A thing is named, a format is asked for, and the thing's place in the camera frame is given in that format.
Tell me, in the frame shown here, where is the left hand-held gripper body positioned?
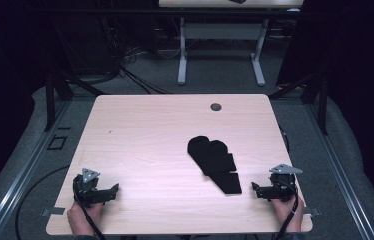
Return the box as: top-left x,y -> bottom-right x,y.
72,167 -> 111,208

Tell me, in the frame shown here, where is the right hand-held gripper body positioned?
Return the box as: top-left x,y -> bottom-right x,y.
258,163 -> 304,203

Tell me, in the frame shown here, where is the black sock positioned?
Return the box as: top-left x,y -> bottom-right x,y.
187,135 -> 243,195
208,139 -> 238,175

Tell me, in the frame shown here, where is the person's left hand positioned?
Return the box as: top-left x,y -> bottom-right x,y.
66,200 -> 105,238

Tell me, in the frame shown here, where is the person's right hand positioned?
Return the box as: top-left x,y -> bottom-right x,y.
271,196 -> 305,234

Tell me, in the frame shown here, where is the grey tape strip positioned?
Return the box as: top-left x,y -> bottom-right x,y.
40,206 -> 66,218
304,207 -> 322,218

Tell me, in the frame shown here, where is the black metal stand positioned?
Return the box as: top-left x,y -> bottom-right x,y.
43,68 -> 107,132
268,68 -> 330,136

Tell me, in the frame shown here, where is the white desk with metal legs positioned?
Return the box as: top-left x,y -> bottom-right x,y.
158,0 -> 305,87

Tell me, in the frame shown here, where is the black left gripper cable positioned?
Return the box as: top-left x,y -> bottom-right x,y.
73,191 -> 108,240

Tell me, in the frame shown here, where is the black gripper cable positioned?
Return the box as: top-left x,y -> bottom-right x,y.
73,191 -> 108,240
273,181 -> 300,240

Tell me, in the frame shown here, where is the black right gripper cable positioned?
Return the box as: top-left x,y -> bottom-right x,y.
273,181 -> 300,240

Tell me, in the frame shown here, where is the aluminium floor rail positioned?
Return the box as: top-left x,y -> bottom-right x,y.
0,99 -> 73,240
304,101 -> 374,240

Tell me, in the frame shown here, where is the black cable on floor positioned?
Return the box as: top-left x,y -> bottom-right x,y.
14,164 -> 72,240

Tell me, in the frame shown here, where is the bundle of black floor cables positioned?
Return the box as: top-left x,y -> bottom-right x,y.
101,19 -> 173,96

